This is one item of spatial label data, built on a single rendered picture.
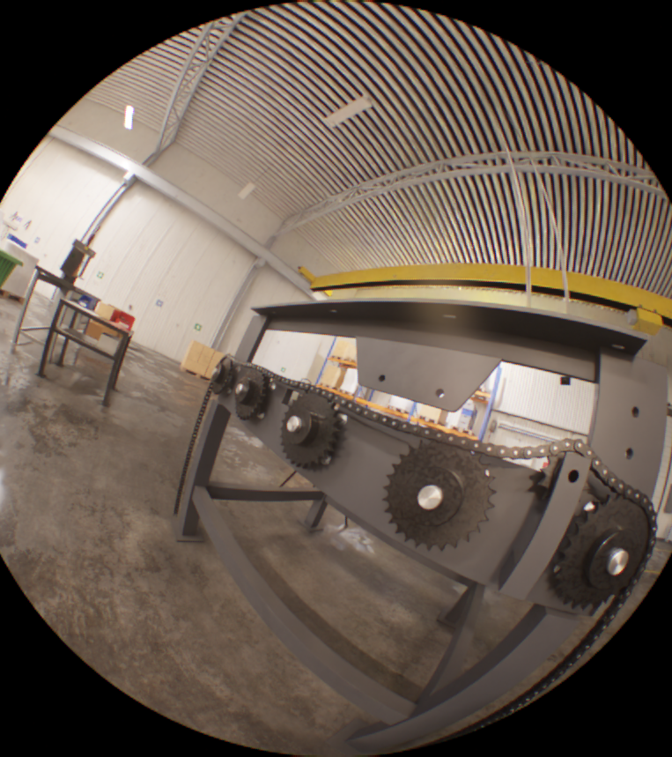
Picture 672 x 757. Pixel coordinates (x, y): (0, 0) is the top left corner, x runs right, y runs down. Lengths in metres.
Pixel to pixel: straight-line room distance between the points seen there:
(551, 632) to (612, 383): 0.39
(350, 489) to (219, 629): 0.80
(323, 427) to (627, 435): 0.55
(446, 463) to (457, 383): 0.15
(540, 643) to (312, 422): 0.59
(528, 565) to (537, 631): 0.17
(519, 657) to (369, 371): 0.65
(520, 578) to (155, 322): 10.47
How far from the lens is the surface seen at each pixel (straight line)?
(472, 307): 0.43
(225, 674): 0.98
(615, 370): 0.47
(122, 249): 10.94
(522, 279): 7.70
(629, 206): 9.37
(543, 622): 0.46
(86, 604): 1.05
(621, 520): 0.41
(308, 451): 0.48
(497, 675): 0.54
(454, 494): 0.32
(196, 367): 7.82
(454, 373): 0.44
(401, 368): 0.48
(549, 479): 0.35
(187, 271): 10.67
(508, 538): 0.41
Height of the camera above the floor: 0.92
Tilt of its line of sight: 6 degrees up
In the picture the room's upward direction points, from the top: 22 degrees clockwise
